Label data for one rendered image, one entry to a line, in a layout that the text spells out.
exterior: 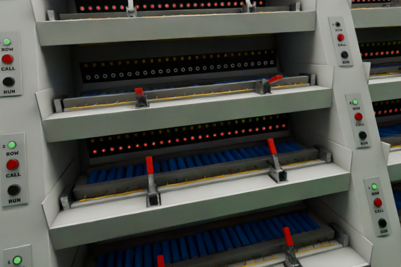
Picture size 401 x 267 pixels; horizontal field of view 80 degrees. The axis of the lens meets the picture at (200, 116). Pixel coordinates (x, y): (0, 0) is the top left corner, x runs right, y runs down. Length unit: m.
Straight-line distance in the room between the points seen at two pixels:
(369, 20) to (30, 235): 0.87
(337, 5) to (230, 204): 0.53
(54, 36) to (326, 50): 0.58
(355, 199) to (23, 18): 0.77
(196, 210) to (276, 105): 0.28
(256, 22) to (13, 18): 0.49
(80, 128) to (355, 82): 0.61
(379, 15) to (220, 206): 0.62
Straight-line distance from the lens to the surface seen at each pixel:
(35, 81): 0.54
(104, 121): 0.49
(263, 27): 0.60
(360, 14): 0.76
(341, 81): 0.64
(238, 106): 0.51
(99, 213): 0.51
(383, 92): 0.73
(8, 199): 0.53
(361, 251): 0.68
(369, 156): 0.66
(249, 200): 0.52
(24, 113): 0.53
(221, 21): 0.57
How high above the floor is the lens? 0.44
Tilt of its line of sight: 7 degrees up
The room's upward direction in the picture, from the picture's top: 8 degrees counter-clockwise
